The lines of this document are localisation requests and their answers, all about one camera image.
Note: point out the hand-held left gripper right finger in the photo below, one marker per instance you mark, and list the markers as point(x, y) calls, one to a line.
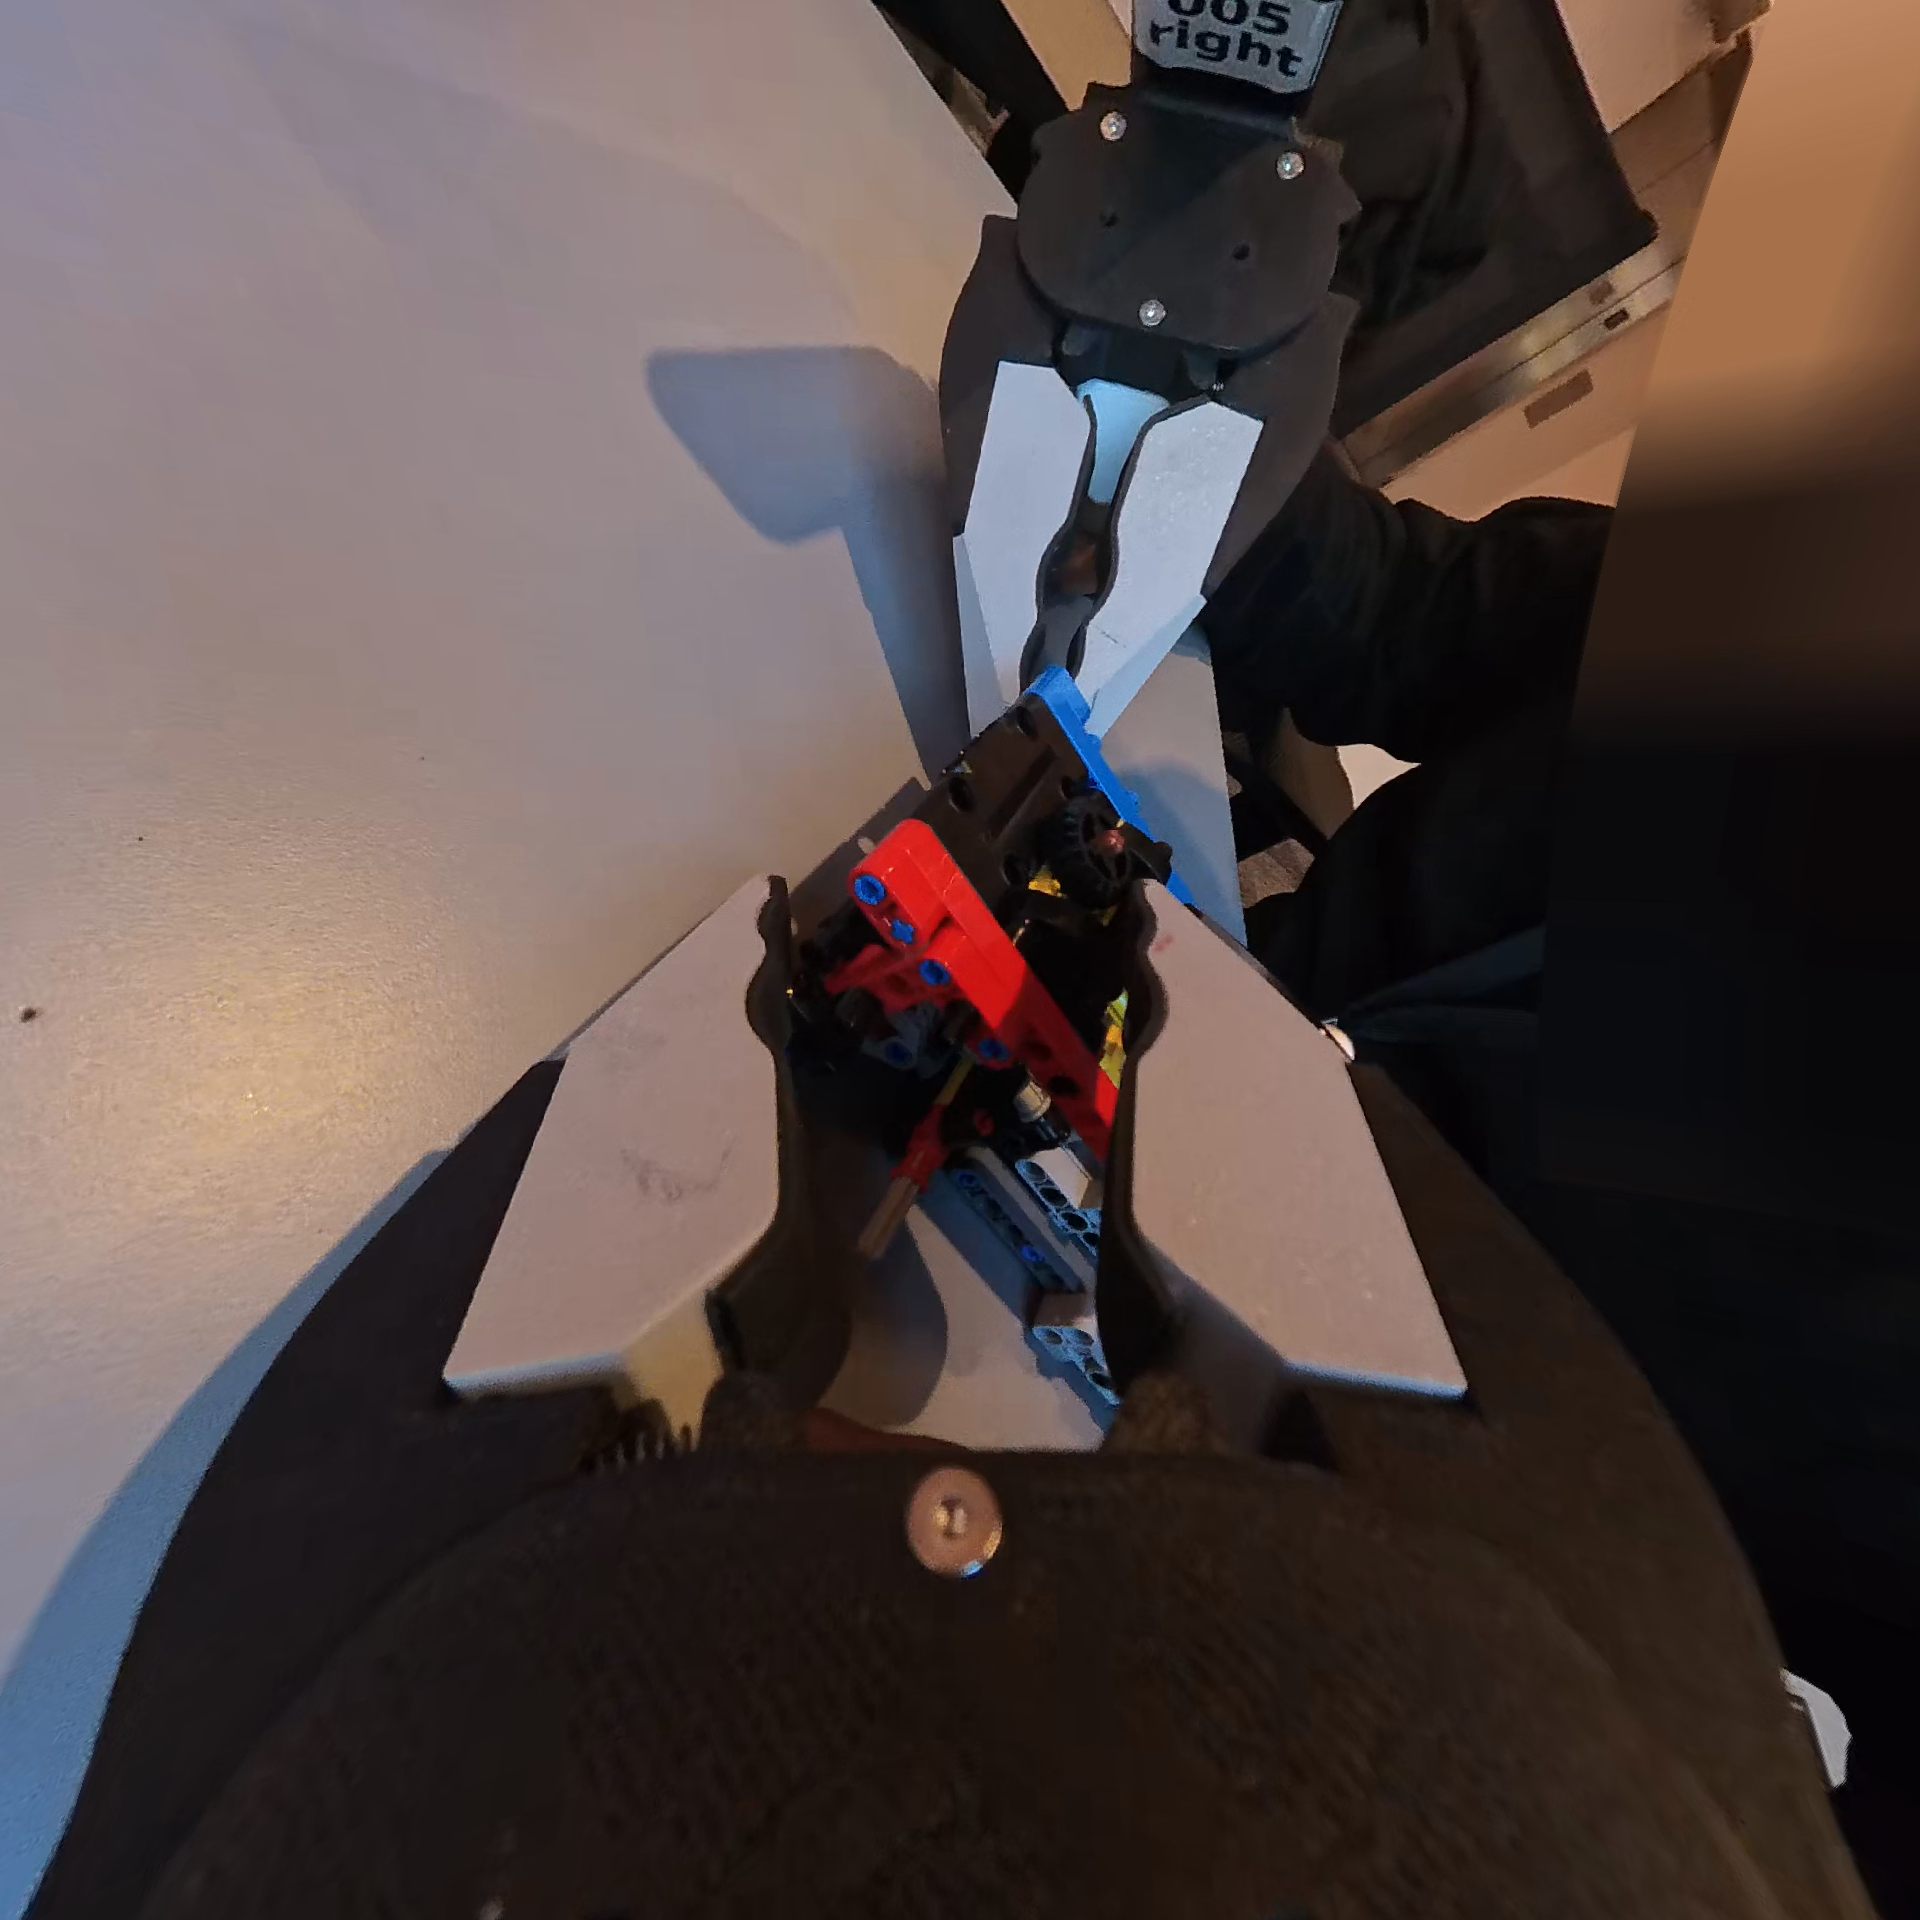
point(1276, 1201)

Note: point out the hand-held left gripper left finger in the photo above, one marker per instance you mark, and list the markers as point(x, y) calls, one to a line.
point(628, 1185)

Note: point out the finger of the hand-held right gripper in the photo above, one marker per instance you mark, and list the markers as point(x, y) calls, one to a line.
point(1184, 510)
point(1004, 510)

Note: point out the toy brick car model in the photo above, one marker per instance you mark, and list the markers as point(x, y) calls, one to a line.
point(960, 930)

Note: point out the person's right forearm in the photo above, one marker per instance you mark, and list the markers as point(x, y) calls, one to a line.
point(1394, 614)

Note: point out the grey desk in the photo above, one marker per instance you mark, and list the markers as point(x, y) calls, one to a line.
point(376, 600)

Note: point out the dark cloth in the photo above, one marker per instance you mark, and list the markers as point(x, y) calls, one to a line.
point(1483, 148)

